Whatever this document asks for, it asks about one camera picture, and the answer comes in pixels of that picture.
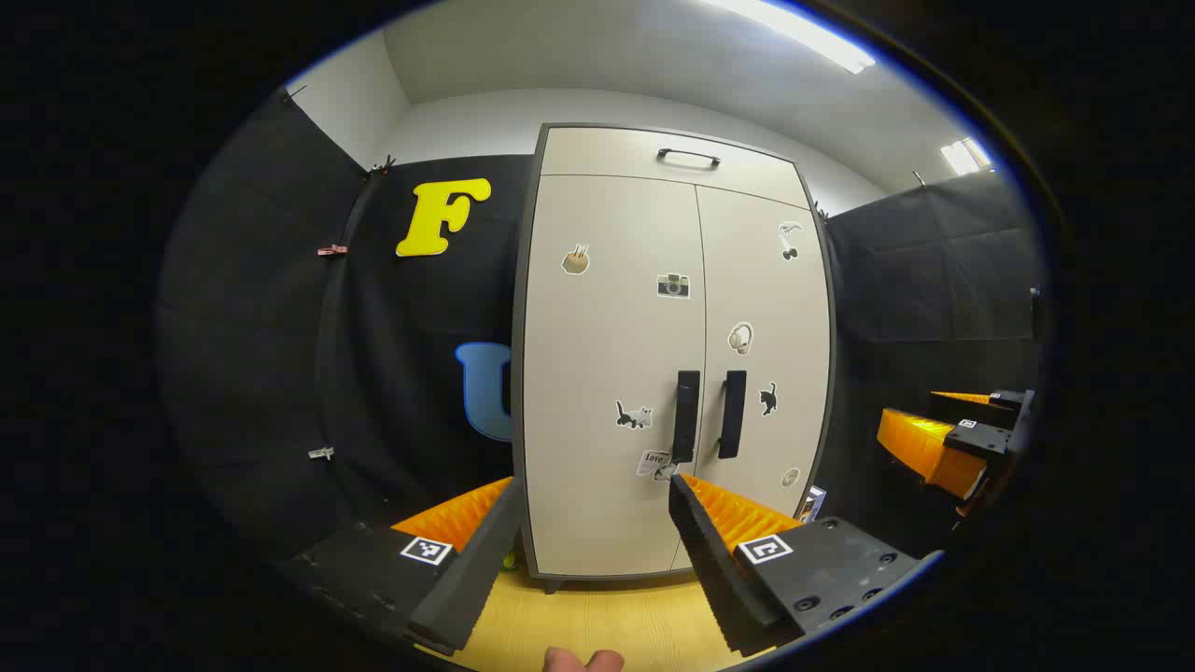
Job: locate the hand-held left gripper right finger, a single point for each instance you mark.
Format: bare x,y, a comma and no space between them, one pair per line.
714,569

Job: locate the light wooden platform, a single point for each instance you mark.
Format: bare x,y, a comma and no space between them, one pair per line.
597,621

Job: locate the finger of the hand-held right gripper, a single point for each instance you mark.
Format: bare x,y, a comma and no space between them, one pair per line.
999,403
980,439

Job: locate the beige double-door shoe cabinet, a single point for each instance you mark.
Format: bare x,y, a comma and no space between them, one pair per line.
518,373

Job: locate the long ceiling light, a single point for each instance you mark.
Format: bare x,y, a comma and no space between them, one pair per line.
803,28

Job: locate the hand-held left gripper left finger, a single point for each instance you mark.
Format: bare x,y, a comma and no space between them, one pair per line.
471,579

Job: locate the small ceiling light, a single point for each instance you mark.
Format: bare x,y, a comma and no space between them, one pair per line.
964,156

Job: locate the black backdrop cloth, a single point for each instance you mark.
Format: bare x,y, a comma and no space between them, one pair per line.
261,327

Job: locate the headphone sticker beige cabinet door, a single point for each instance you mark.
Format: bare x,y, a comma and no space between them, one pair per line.
784,308

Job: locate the camera sticker beige cabinet door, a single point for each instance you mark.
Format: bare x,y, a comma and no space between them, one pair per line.
597,355

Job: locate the beige cabinet drawer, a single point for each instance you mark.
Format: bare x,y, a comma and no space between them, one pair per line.
597,154

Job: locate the white printed box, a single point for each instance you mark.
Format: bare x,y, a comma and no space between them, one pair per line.
813,504

